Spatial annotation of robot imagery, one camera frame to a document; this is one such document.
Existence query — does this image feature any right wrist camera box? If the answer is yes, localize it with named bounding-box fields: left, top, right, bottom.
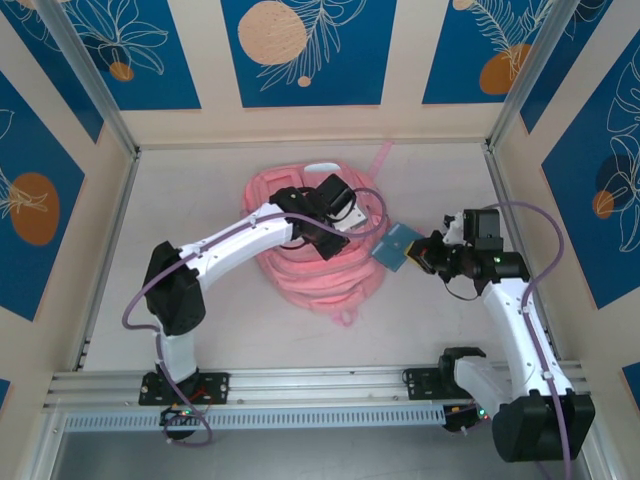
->
left=442, top=212, right=466, bottom=246

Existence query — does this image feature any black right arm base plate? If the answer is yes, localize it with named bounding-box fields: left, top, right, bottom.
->
left=403, top=367, right=499, bottom=401

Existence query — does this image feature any aluminium mounting rail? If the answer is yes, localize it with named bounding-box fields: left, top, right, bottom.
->
left=42, top=362, right=596, bottom=412

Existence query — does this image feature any grey slotted cable duct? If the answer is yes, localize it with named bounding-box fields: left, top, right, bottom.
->
left=62, top=404, right=446, bottom=432

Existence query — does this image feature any aluminium frame post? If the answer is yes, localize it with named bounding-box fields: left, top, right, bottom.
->
left=37, top=0, right=142, bottom=157
left=487, top=0, right=574, bottom=151

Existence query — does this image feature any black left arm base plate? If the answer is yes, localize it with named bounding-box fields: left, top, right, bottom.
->
left=138, top=371, right=231, bottom=406

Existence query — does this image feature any aluminium side rail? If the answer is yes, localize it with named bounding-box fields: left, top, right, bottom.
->
left=73, top=149, right=142, bottom=371
left=481, top=143, right=560, bottom=361

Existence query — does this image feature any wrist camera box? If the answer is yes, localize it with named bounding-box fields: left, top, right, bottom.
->
left=332, top=199, right=370, bottom=235
left=442, top=212, right=466, bottom=246

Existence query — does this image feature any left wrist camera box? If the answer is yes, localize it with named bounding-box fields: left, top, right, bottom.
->
left=332, top=199, right=370, bottom=235

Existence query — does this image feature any pink student backpack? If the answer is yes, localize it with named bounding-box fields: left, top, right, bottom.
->
left=243, top=141, right=396, bottom=327

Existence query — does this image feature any grey metal sheet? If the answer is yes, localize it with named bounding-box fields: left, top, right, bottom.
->
left=49, top=429, right=591, bottom=480

